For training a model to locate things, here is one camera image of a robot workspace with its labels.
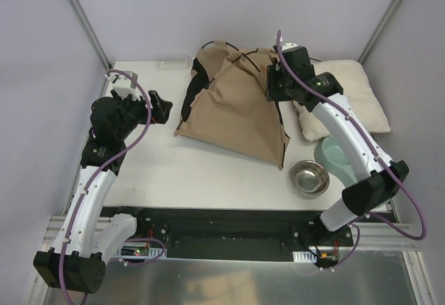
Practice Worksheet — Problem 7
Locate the beige fabric pet tent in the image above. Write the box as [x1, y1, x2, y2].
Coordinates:
[175, 40, 290, 169]

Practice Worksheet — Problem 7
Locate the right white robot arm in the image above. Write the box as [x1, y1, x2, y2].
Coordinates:
[266, 43, 409, 246]

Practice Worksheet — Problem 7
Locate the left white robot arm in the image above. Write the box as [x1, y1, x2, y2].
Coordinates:
[33, 90, 173, 294]

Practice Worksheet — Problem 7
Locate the green double pet bowl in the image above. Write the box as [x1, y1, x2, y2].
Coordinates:
[314, 136, 357, 188]

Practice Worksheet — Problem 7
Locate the steel pet bowl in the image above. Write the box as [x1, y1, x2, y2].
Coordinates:
[291, 160, 330, 196]

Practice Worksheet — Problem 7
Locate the clear plastic bottle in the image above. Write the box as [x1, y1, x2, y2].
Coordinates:
[157, 55, 191, 69]

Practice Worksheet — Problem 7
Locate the cream white pillow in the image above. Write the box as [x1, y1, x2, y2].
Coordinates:
[294, 60, 391, 141]

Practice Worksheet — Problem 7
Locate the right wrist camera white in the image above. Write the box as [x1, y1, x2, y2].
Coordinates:
[280, 42, 299, 53]

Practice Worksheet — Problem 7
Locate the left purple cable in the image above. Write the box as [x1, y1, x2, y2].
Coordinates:
[58, 69, 164, 297]

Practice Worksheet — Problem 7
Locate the purple cable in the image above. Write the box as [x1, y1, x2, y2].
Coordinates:
[275, 29, 429, 274]
[58, 69, 164, 297]

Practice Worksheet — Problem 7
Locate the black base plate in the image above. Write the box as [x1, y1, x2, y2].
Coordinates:
[100, 206, 353, 262]

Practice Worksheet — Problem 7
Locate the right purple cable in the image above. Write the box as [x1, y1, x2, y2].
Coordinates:
[275, 29, 429, 274]

